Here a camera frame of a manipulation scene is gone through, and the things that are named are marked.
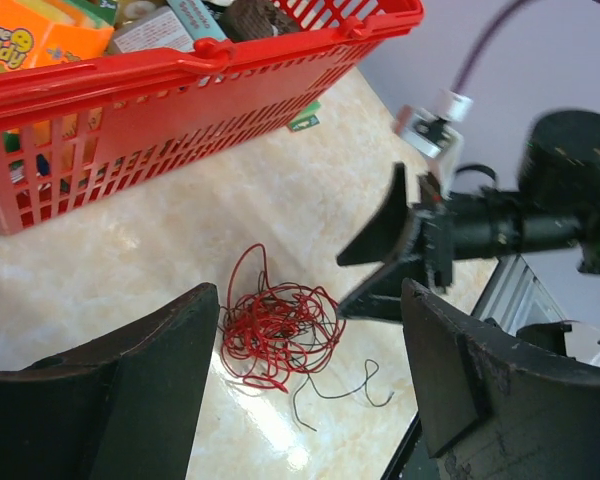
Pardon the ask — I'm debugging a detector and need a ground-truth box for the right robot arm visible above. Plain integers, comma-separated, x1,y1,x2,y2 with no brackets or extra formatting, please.
336,109,600,322

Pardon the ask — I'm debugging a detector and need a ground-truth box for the red plastic shopping basket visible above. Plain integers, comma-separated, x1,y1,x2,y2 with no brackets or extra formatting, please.
0,1,425,235

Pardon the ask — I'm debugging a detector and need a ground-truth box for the orange sponge daddy box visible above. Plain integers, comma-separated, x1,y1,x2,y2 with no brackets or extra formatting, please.
0,1,116,73

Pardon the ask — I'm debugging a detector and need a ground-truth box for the teal sponge package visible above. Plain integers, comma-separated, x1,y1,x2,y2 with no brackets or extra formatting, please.
167,0,228,41

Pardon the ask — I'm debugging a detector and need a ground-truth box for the colourful sponge pack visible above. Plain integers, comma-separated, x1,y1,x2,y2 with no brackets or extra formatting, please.
287,100,321,132

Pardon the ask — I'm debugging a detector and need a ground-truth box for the brown cardboard box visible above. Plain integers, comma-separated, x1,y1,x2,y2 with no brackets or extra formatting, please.
108,6,194,54

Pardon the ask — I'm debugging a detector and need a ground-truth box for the grey aluminium frame rail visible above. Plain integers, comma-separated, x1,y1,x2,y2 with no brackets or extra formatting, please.
471,255,566,336

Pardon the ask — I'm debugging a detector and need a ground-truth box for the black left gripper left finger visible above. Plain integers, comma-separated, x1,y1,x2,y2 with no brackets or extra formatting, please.
0,283,219,479

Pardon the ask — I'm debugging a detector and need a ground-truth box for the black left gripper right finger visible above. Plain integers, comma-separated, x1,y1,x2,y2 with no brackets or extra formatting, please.
401,279,600,479

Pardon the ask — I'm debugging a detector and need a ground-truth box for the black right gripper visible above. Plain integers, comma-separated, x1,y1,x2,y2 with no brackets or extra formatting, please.
336,163,454,323

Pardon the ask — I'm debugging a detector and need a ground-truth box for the thin black wire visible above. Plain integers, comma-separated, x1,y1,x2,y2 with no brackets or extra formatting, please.
257,269,396,432

